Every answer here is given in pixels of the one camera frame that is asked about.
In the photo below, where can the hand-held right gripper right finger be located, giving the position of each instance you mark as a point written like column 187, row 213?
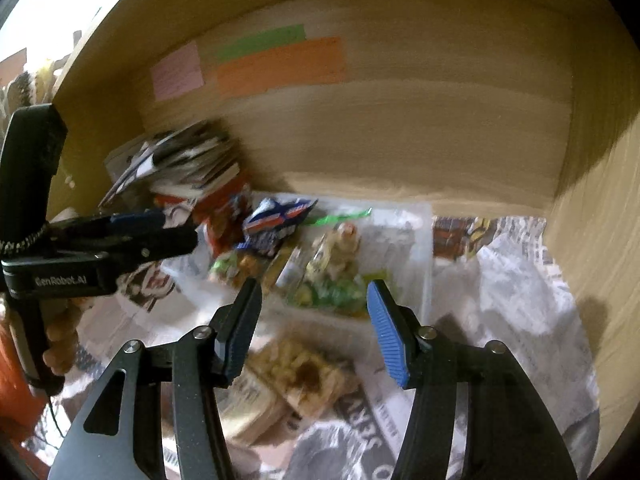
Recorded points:
column 387, row 335

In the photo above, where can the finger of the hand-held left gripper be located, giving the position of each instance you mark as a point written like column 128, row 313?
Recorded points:
column 135, row 222
column 155, row 249

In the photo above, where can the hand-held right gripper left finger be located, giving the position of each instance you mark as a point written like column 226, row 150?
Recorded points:
column 240, row 330

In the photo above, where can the clear plastic container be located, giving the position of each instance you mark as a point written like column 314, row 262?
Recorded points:
column 410, row 270

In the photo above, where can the green candy packet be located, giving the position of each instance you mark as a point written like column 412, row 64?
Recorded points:
column 330, row 292

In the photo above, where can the brown cracker packet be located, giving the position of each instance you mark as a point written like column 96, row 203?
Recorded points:
column 300, row 375

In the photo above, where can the red snack packet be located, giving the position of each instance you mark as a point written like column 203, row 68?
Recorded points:
column 226, row 222

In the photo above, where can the beige barcode snack packet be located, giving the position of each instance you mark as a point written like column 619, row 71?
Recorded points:
column 250, row 410

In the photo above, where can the clear cookie packet green ends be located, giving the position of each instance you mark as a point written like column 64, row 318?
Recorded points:
column 336, row 250

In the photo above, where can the blue white snack packet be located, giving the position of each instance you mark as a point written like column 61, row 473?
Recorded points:
column 277, row 220

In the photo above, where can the person's left hand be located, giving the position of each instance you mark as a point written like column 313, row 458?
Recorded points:
column 62, row 342

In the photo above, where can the stack of books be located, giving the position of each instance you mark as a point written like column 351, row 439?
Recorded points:
column 185, row 160

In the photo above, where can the newspaper sheet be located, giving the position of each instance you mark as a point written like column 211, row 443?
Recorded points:
column 500, row 310

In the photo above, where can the pink sticky note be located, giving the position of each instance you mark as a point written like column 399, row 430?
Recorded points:
column 177, row 72

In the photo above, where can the orange sticky note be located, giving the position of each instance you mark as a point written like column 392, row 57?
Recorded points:
column 282, row 67

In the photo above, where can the green sticky note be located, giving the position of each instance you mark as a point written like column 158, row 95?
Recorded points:
column 260, row 42

